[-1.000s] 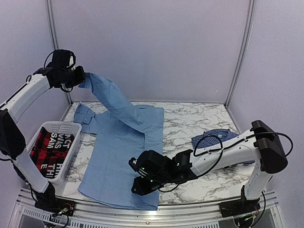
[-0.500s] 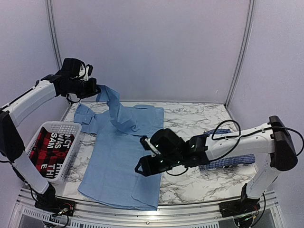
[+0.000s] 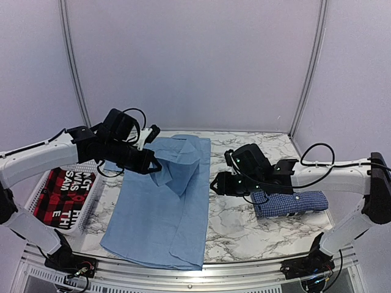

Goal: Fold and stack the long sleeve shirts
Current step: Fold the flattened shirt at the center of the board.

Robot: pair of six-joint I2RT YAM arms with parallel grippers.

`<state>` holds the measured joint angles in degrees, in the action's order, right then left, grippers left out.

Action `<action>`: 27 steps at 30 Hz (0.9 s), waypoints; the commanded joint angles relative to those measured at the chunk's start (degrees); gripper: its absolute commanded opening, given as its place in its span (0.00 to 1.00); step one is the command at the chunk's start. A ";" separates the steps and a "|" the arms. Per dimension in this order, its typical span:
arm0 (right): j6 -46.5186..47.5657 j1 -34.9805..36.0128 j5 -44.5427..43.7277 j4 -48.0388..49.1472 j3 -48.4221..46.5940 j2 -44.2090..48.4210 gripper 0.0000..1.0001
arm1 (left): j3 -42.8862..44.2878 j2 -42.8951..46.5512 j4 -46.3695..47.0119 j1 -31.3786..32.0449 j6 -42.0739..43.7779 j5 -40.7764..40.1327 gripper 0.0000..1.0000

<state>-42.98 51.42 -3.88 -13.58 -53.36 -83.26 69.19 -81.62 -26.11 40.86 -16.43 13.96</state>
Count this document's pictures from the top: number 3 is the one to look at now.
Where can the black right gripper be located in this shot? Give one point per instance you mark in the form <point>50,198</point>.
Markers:
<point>225,185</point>

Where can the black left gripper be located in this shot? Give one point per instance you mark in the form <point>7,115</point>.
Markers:
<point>141,166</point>

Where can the light blue long sleeve shirt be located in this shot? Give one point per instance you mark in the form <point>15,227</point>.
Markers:
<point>160,220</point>

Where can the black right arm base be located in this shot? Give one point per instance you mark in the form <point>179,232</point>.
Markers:
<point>313,263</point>

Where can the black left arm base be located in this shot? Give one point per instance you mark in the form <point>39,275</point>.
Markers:
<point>65,260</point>

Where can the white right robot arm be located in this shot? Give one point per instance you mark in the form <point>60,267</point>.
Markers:
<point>369,177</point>

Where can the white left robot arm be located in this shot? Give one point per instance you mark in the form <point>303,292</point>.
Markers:
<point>20,164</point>

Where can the blue checked folded shirt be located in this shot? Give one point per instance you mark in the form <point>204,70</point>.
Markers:
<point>285,205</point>

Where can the white plastic laundry basket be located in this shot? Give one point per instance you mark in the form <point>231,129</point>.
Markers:
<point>78,228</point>

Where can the red black plaid shirt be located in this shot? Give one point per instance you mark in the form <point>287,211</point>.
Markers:
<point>63,197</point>

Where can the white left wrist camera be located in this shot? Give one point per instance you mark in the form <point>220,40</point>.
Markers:
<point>147,135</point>

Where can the aluminium front frame rail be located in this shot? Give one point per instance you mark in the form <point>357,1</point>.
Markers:
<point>115,275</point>

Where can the right aluminium corner post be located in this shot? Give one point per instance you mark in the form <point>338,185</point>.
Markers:
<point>313,61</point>

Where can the aluminium corner post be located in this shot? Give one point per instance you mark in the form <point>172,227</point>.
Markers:
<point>71,59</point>
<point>313,61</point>

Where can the left aluminium corner post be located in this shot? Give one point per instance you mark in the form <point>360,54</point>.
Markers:
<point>71,59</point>

